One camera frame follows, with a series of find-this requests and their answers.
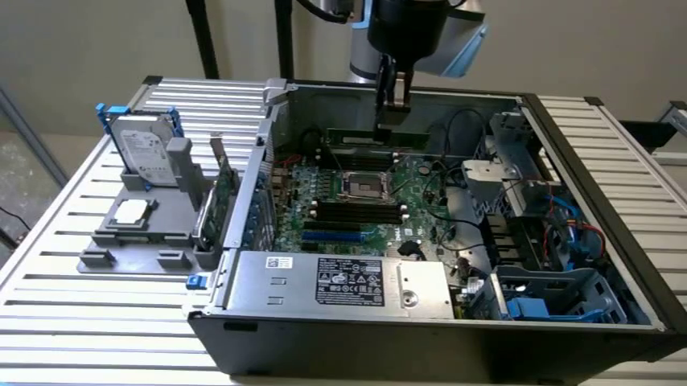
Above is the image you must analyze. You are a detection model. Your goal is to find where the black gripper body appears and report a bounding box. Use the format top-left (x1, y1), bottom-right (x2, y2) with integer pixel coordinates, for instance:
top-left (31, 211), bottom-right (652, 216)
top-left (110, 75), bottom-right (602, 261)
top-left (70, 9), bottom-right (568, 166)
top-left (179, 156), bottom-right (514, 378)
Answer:
top-left (365, 0), bottom-right (449, 66)

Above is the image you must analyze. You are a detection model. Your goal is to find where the green RAM stick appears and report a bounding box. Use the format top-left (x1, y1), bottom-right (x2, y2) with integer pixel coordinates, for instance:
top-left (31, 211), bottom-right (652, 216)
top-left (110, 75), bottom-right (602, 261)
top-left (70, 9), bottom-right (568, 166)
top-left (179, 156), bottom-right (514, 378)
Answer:
top-left (325, 127), bottom-right (430, 149)

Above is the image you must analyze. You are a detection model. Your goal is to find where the black RAM slot bank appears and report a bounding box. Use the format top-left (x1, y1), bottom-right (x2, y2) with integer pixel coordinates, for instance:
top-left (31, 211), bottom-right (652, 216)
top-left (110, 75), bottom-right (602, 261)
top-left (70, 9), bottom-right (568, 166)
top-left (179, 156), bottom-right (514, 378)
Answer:
top-left (324, 145), bottom-right (400, 173)
top-left (309, 198), bottom-right (408, 227)

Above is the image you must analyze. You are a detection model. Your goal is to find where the black expansion slot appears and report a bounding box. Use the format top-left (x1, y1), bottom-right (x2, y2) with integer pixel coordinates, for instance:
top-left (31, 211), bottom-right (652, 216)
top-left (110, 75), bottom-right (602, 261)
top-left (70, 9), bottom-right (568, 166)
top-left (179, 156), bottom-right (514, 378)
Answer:
top-left (301, 220), bottom-right (365, 233)

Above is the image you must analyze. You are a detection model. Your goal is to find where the blue expansion slot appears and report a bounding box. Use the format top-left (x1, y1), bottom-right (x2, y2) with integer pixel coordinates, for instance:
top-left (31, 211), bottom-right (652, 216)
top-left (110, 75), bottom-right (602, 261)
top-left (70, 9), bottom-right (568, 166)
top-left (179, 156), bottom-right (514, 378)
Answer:
top-left (300, 230), bottom-right (362, 243)

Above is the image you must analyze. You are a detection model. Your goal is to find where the CPU socket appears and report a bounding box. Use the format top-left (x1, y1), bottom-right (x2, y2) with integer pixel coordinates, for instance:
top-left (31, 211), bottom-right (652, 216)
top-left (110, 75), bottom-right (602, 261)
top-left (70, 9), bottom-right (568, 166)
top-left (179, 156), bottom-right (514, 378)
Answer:
top-left (336, 170), bottom-right (398, 203)

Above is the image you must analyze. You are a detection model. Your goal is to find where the black stand pole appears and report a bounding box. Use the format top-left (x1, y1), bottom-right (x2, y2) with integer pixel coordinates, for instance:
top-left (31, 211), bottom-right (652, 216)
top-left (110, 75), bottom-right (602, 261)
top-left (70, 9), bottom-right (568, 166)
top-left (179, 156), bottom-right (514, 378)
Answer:
top-left (272, 0), bottom-right (297, 81)
top-left (183, 0), bottom-right (222, 80)

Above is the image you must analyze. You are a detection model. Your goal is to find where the grey metal drive cage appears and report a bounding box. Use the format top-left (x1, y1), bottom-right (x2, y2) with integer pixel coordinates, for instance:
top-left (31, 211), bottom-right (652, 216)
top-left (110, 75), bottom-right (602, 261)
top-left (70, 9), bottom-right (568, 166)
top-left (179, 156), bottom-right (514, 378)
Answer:
top-left (484, 111), bottom-right (544, 180)

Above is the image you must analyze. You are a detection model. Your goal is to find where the grey metal fan shroud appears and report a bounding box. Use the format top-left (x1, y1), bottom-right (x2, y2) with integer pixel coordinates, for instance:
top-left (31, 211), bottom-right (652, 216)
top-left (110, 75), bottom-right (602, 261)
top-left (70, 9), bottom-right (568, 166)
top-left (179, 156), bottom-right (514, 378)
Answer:
top-left (458, 158), bottom-right (522, 183)

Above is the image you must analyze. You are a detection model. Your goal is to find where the green motherboard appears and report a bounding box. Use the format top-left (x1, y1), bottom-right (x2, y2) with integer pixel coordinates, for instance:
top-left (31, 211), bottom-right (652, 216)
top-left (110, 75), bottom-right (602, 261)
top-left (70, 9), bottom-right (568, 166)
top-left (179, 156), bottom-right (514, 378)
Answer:
top-left (266, 151), bottom-right (469, 263)

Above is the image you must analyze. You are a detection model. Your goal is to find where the green graphics card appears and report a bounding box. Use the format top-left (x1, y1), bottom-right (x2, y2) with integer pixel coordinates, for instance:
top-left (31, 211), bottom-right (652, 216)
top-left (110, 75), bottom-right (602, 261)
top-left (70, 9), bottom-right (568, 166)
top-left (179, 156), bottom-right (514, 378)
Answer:
top-left (194, 133), bottom-right (241, 251)

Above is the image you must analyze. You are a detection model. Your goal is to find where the black table clamp block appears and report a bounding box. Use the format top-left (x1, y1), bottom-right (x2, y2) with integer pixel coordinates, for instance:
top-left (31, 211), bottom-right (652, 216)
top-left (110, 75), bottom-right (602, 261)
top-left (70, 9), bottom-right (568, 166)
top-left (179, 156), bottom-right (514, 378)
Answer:
top-left (616, 118), bottom-right (678, 150)

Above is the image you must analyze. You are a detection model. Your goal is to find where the grey power supply unit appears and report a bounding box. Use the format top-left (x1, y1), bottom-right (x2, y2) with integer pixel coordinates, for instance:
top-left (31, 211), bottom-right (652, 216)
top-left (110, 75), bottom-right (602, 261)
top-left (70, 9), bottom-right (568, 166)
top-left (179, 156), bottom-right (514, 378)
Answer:
top-left (222, 250), bottom-right (458, 322)

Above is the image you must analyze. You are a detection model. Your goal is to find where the grey parts rack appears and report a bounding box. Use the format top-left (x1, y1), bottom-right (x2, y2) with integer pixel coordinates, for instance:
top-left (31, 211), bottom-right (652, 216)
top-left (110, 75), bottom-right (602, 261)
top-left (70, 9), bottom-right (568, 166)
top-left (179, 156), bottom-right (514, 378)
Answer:
top-left (75, 138), bottom-right (228, 277)

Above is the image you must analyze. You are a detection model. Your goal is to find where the silver CPU chip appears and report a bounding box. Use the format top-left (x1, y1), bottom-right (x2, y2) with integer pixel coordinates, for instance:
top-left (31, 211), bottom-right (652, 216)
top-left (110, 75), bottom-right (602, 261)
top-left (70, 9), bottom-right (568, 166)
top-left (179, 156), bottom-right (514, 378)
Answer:
top-left (110, 198), bottom-right (157, 224)

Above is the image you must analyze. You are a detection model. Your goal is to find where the disk bay with blue clips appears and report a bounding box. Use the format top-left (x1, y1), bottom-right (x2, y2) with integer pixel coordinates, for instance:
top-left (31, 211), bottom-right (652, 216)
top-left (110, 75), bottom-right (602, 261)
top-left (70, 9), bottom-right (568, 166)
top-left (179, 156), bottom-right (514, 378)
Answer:
top-left (488, 264), bottom-right (629, 324)

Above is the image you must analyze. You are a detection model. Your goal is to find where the open black PC case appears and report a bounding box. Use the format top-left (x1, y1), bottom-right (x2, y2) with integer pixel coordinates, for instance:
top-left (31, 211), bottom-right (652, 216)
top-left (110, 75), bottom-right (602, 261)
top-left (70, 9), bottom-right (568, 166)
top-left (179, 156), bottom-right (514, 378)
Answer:
top-left (179, 77), bottom-right (687, 380)

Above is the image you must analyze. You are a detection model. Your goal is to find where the black looped wire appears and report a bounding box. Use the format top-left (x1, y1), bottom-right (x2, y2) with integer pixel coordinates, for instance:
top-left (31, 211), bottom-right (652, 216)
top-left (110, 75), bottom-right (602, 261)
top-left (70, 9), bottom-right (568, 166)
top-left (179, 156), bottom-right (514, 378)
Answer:
top-left (442, 108), bottom-right (488, 164)

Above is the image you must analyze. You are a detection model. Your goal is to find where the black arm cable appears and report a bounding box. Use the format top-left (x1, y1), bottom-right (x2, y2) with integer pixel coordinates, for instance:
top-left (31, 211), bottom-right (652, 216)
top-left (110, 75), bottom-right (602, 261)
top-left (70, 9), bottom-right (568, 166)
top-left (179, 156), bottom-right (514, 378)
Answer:
top-left (293, 0), bottom-right (356, 24)

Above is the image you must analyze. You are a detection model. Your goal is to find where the blue wire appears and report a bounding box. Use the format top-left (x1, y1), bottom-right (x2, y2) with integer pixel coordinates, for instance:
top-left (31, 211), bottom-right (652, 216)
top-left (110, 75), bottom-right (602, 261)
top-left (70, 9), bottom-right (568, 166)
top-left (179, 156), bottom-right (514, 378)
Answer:
top-left (541, 191), bottom-right (584, 226)

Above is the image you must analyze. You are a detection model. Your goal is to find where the hard disk with blue bracket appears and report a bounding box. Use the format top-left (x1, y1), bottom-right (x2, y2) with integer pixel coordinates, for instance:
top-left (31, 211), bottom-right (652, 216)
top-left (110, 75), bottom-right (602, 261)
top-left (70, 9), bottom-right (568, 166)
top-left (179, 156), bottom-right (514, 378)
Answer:
top-left (94, 103), bottom-right (185, 189)

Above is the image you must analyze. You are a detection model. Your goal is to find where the red wire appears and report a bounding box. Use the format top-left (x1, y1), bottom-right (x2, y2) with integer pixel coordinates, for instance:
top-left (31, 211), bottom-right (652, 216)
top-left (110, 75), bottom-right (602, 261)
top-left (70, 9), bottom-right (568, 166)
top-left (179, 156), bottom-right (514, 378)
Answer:
top-left (540, 223), bottom-right (606, 262)

